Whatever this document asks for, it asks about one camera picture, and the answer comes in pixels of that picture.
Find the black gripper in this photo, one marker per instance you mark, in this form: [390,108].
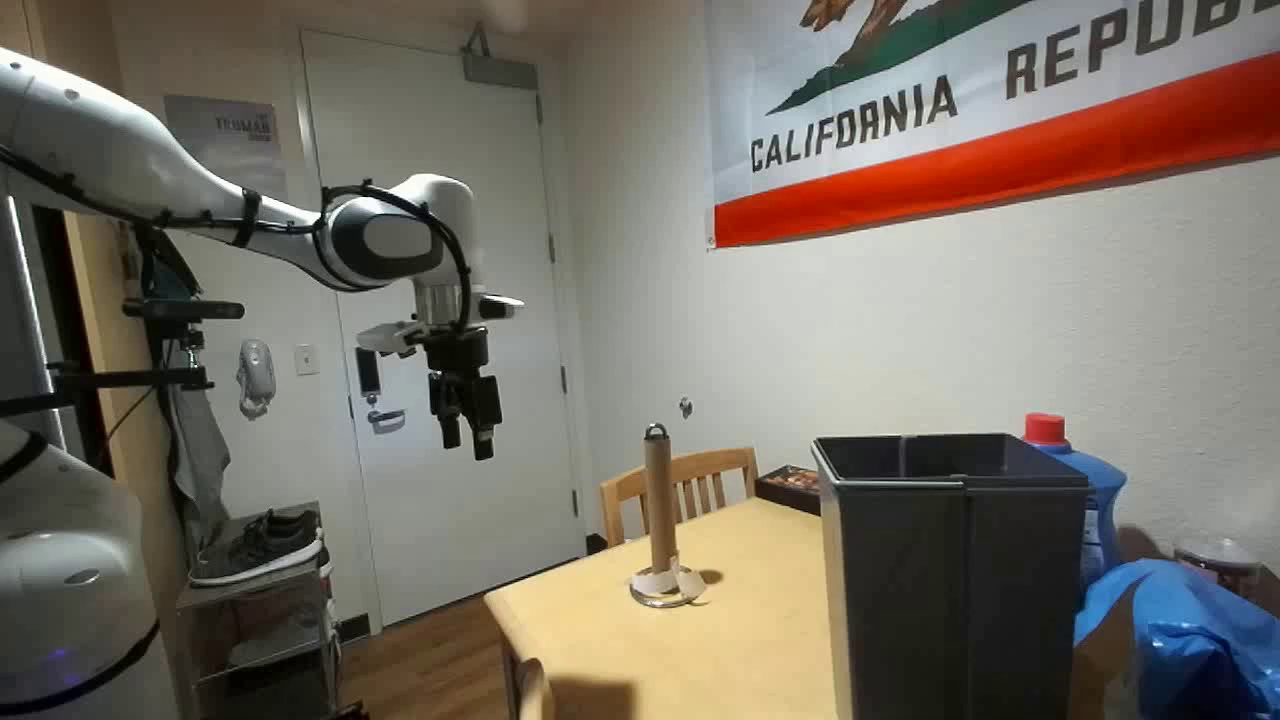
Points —
[457,353]

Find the brown cardboard paper towel core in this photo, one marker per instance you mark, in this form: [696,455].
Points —
[656,501]

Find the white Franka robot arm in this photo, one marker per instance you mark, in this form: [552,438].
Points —
[104,144]

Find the metal paper towel stand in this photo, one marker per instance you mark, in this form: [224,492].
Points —
[667,587]

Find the gray plastic bin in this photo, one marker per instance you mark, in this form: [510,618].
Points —
[952,587]

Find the white door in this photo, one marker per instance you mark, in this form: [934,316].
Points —
[504,507]

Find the black door keypad lock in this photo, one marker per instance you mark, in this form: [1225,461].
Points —
[370,379]

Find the gray sneakers pair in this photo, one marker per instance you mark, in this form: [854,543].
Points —
[263,545]

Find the light wooden chair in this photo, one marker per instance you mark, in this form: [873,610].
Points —
[704,482]
[530,689]

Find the gray shoe rack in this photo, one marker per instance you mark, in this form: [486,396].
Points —
[263,644]

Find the dark printed flat box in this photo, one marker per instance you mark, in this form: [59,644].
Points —
[789,489]

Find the gray door closer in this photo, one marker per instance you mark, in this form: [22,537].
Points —
[500,71]

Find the blue detergent bottle red cap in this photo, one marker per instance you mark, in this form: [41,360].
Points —
[1099,486]

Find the California Republic flag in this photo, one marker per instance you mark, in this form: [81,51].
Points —
[1066,144]

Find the blue plastic bag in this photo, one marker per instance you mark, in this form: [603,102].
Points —
[1187,644]

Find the wrist camera on white mount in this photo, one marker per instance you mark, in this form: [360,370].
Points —
[390,337]

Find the white light switch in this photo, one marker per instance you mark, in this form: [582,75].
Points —
[304,360]

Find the white wall-hung device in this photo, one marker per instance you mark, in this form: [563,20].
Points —
[254,379]

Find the black camera tripod stand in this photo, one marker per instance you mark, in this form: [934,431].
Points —
[174,310]

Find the paper notice on wall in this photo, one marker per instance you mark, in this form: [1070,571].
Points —
[224,134]

